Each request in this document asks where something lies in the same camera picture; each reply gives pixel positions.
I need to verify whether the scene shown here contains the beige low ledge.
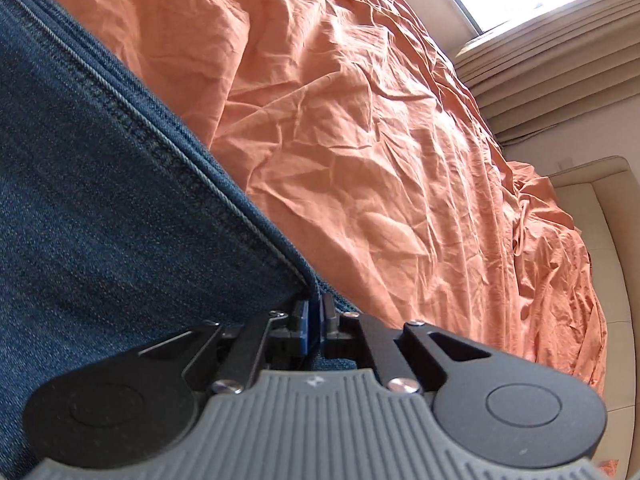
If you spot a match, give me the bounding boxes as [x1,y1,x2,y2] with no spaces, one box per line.
[547,156,640,480]

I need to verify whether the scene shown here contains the blue denim pants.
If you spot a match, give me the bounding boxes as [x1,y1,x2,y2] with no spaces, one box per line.
[0,0,362,480]

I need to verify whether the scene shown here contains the beige narrow curtain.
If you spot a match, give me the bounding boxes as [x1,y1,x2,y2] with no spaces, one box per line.
[457,0,640,144]

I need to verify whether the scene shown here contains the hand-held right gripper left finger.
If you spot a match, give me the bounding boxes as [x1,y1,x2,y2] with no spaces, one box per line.
[139,300,316,396]

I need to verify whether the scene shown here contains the orange bed sheet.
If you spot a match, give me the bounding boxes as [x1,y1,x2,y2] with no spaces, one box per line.
[15,0,609,389]

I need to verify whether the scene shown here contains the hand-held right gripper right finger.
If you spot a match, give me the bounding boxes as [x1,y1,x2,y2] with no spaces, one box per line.
[320,294,494,397]

